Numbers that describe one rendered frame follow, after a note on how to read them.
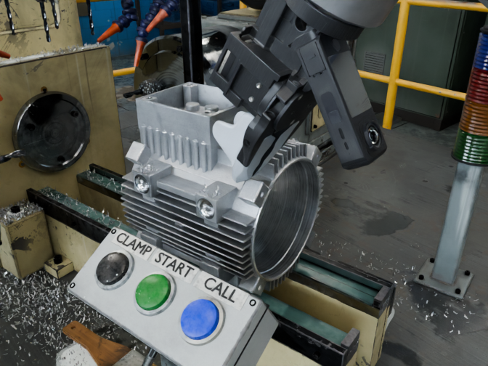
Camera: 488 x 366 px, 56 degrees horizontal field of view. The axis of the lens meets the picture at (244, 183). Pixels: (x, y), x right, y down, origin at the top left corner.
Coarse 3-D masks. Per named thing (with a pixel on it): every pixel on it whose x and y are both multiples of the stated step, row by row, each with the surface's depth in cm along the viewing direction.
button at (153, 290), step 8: (144, 280) 37; (152, 280) 37; (160, 280) 37; (168, 280) 37; (144, 288) 37; (152, 288) 36; (160, 288) 36; (168, 288) 36; (136, 296) 37; (144, 296) 36; (152, 296) 36; (160, 296) 36; (144, 304) 36; (152, 304) 36; (160, 304) 36
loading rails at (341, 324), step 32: (32, 192) 81; (96, 192) 88; (64, 224) 78; (96, 224) 72; (128, 224) 85; (64, 256) 83; (320, 256) 64; (288, 288) 65; (320, 288) 61; (352, 288) 60; (384, 288) 58; (288, 320) 53; (320, 320) 55; (352, 320) 60; (384, 320) 60; (288, 352) 54; (320, 352) 51; (352, 352) 52
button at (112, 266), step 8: (104, 256) 40; (112, 256) 40; (120, 256) 39; (104, 264) 39; (112, 264) 39; (120, 264) 39; (128, 264) 39; (96, 272) 39; (104, 272) 39; (112, 272) 39; (120, 272) 39; (104, 280) 39; (112, 280) 38
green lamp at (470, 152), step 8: (464, 136) 67; (472, 136) 66; (480, 136) 65; (456, 144) 69; (464, 144) 67; (472, 144) 66; (480, 144) 66; (456, 152) 69; (464, 152) 67; (472, 152) 67; (480, 152) 66; (464, 160) 68; (472, 160) 67; (480, 160) 67
